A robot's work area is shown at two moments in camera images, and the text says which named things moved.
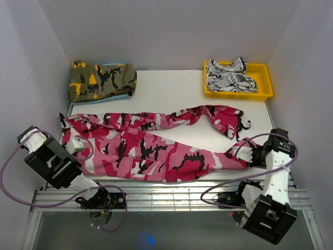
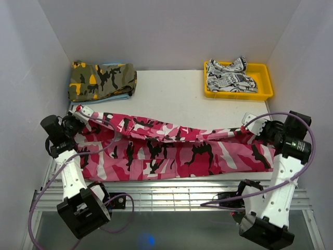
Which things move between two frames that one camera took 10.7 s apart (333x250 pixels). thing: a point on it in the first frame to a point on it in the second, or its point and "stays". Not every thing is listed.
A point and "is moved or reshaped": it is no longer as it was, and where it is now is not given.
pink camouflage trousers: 137,148 is moved or reshaped
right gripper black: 255,163 to 267,123
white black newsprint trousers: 231,77 stays
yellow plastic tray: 258,71 stays
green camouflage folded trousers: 89,81 stays
